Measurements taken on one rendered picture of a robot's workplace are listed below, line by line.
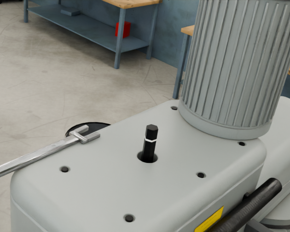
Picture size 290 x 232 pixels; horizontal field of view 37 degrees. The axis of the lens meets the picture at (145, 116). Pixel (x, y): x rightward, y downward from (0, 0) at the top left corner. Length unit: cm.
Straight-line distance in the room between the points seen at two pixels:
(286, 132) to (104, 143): 61
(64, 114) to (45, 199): 398
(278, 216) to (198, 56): 59
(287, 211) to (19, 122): 352
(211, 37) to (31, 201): 42
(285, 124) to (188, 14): 467
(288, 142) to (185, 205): 57
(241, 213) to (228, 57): 29
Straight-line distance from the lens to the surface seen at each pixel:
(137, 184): 69
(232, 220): 80
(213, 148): 82
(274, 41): 79
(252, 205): 85
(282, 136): 121
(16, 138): 422
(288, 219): 126
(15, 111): 466
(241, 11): 76
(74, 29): 643
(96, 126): 331
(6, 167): 70
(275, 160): 110
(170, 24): 606
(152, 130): 71
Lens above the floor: 232
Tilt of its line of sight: 29 degrees down
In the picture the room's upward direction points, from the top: 9 degrees clockwise
